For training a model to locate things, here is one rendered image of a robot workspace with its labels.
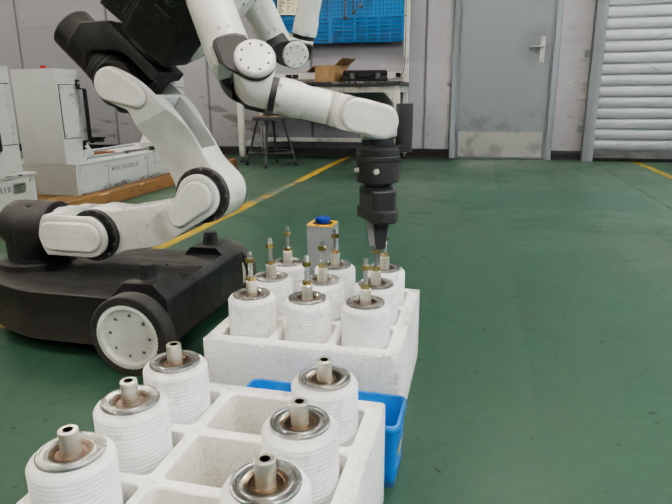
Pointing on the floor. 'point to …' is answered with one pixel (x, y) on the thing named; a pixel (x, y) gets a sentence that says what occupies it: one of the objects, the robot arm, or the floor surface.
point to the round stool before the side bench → (267, 139)
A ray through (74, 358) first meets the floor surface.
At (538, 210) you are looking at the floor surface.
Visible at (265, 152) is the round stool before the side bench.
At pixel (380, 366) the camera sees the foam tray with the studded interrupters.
